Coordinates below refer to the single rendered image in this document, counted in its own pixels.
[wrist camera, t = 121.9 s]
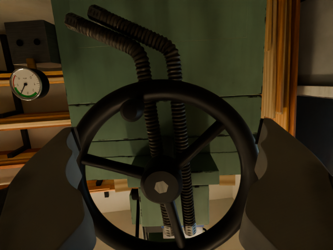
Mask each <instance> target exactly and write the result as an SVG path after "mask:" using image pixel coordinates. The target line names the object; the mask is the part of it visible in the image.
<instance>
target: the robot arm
mask: <svg viewBox="0 0 333 250"><path fill-rule="evenodd" d="M255 144H257V145H258V147H259V153H258V157H257V161H256V165H255V173H256V175H257V177H258V179H259V180H258V181H256V182H255V183H253V184H252V185H251V186H250V188H249V192H248V196H247V200H246V204H245V208H244V212H243V216H242V221H241V226H240V231H239V241H240V243H241V245H242V246H243V248H244V249H245V250H333V176H332V175H331V174H330V172H329V171H328V170H327V168H326V167H325V166H324V165H323V163H322V162H321V161H320V160H319V159H318V158H317V157H316V156H315V155H314V154H313V153H312V152H311V151H310V150H309V149H308V148H307V147H306V146H305V145H304V144H302V143H301V142H300V141H299V140H297V139H296V138H295V137H294V136H292V135H291V134H290V133H289V132H287V131H286V130H285V129H284V128H282V127H281V126H280V125H279V124H277V123H276V122H275V121H274V120H272V119H269V118H264V119H263V118H261V119H260V123H259V128H258V132H257V137H256V141H255ZM81 151H82V149H81V144H80V140H79V135H78V132H77V129H76V127H66V128H64V129H62V130H61V131H60V132H59V133H58V134H57V135H56V136H54V137H53V138H52V139H51V140H50V141H49V142H48V143H47V144H45V145H44V146H43V147H42V148H41V149H40V150H39V151H38V152H37V153H35V154H34V155H33V156H32V157H31V158H30V159H29V160H28V161H27V162H26V164H25V165H24V166H23V167H22V168H21V169H20V171H19V172H18V173H17V174H16V176H15V177H14V179H13V180H12V181H11V183H10V184H9V186H8V187H6V188H3V189H0V250H93V249H94V247H95V245H96V234H95V229H94V224H93V219H92V216H91V214H90V212H89V210H88V207H87V205H86V203H85V200H84V198H83V196H82V194H81V192H80V191H79V190H78V189H77V188H78V185H79V182H80V180H81V179H82V174H81V172H80V169H79V167H78V164H77V162H76V159H77V157H78V155H79V152H81Z"/></svg>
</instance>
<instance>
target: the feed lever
mask: <svg viewBox="0 0 333 250"><path fill-rule="evenodd" d="M131 196H132V199H133V200H137V205H136V230H135V237H139V219H140V203H139V192H138V188H132V190H131Z"/></svg>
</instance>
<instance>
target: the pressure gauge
mask: <svg viewBox="0 0 333 250"><path fill-rule="evenodd" d="M26 62H27V68H26V67H21V68H18V69H16V70H14V71H13V73H12V74H11V76H10V79H9V84H10V87H11V90H12V91H13V93H14V94H15V95H16V96H17V97H18V98H20V99H22V100H25V101H31V100H35V99H41V98H43V97H45V96H46V95H47V93H48V91H49V88H50V83H49V80H48V78H47V76H46V75H45V74H44V73H43V72H41V71H40V70H38V69H37V65H36V63H35V59H33V58H28V59H26ZM24 83H27V86H25V87H24V89H23V86H24ZM22 89H23V91H22ZM21 92H22V93H21Z"/></svg>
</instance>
